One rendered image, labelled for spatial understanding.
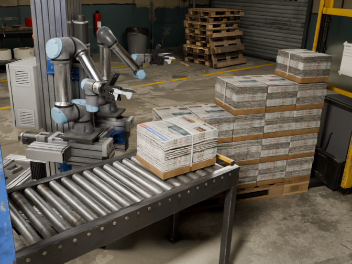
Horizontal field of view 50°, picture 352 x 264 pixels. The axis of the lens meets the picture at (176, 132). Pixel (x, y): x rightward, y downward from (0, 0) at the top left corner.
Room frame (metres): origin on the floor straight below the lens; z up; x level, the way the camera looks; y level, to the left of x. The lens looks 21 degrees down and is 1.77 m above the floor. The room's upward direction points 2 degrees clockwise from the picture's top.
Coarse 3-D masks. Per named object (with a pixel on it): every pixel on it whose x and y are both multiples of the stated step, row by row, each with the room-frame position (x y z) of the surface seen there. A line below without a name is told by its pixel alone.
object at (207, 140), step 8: (176, 120) 2.12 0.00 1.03; (184, 120) 2.13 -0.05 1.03; (192, 120) 2.13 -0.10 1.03; (200, 120) 2.14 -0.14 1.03; (192, 128) 2.00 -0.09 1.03; (200, 128) 2.01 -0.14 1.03; (208, 128) 2.01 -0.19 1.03; (200, 136) 1.94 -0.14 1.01; (208, 136) 1.98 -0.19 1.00; (216, 136) 2.01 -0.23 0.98; (200, 144) 1.94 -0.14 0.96; (208, 144) 1.98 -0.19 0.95; (216, 144) 2.01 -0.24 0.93; (200, 152) 1.96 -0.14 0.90; (208, 152) 1.99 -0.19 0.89; (200, 160) 1.95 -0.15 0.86
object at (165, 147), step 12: (144, 132) 1.96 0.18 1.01; (156, 132) 1.92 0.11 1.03; (168, 132) 1.93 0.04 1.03; (180, 132) 1.94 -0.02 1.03; (144, 144) 1.96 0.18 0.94; (156, 144) 1.85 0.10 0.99; (168, 144) 1.81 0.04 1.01; (180, 144) 1.86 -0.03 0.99; (144, 156) 1.96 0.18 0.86; (156, 156) 1.87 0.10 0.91; (168, 156) 1.82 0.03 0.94; (180, 156) 1.87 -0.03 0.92; (168, 168) 1.82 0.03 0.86
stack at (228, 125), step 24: (216, 120) 2.81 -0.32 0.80; (240, 120) 2.89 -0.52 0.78; (264, 120) 2.98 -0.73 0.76; (288, 120) 3.06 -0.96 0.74; (240, 144) 2.90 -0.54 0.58; (264, 144) 2.98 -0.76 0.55; (288, 144) 3.07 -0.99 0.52; (240, 168) 2.91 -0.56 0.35; (264, 168) 2.99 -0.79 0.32; (240, 192) 2.91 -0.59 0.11
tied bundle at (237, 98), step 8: (216, 88) 3.19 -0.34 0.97; (224, 88) 3.06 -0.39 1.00; (232, 88) 2.94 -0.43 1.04; (240, 88) 2.88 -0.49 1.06; (248, 88) 2.90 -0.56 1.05; (256, 88) 2.93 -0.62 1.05; (264, 88) 2.96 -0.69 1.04; (216, 96) 3.18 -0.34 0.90; (224, 96) 3.03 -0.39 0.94; (232, 96) 2.92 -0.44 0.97; (240, 96) 2.89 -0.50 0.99; (248, 96) 2.91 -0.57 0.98; (256, 96) 2.94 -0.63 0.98; (264, 96) 2.96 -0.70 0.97; (232, 104) 2.92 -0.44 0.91; (240, 104) 2.88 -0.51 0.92; (248, 104) 2.91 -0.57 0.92; (256, 104) 2.94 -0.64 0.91; (264, 104) 2.97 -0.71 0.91
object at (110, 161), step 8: (136, 152) 2.15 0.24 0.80; (104, 160) 2.02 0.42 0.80; (112, 160) 2.02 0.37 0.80; (120, 160) 2.04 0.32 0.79; (80, 168) 1.90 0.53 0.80; (88, 168) 1.91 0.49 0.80; (56, 176) 1.80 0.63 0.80; (64, 176) 1.81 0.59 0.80; (24, 184) 1.70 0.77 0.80; (32, 184) 1.70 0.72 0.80; (48, 184) 1.74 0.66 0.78; (8, 192) 1.61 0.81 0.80; (16, 208) 1.63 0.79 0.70
